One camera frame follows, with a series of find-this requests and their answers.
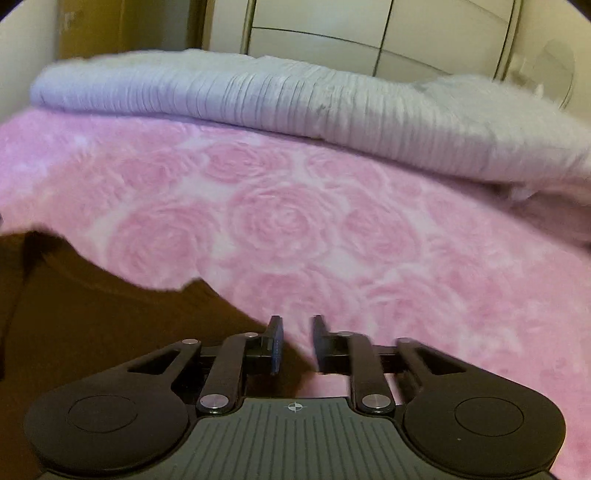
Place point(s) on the white wardrobe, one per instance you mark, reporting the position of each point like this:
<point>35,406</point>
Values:
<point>369,32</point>

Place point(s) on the brown knitted sweater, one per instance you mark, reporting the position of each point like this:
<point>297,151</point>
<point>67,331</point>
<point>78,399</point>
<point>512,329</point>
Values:
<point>115,337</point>

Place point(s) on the pale lavender ribbed quilt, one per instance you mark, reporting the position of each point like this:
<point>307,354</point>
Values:
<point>286,97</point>

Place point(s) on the pink rose-print blanket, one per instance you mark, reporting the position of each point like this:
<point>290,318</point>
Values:
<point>323,221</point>

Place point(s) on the brown wooden door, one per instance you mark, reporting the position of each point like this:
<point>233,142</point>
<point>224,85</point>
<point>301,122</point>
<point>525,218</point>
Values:
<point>134,25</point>

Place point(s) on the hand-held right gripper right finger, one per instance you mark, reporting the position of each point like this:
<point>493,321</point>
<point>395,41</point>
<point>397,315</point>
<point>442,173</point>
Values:
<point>317,341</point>

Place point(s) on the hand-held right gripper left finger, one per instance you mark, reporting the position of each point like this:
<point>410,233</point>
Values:
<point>277,346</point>

